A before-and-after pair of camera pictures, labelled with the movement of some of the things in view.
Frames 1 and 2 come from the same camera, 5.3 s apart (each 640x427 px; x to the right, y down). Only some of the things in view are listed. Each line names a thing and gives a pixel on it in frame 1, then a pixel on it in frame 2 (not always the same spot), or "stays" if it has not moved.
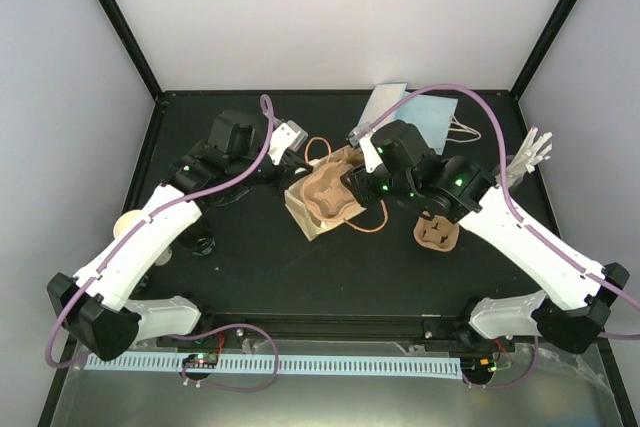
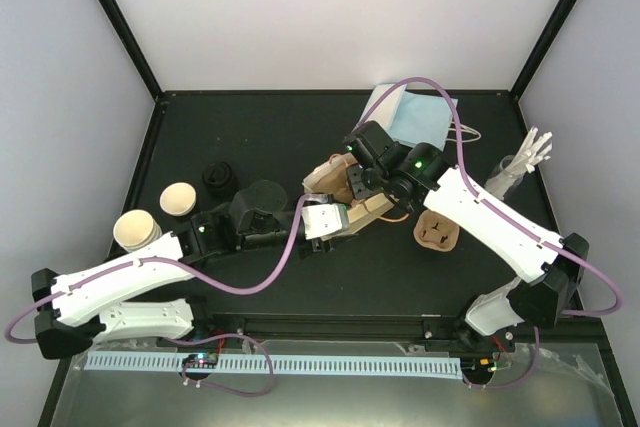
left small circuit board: x=201 y=360 stays
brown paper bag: x=360 y=226 → x=365 y=211
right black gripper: x=364 y=193 stays
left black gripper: x=289 y=172 → x=319 y=246
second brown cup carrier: x=437 y=233 stays
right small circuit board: x=478 y=366 stays
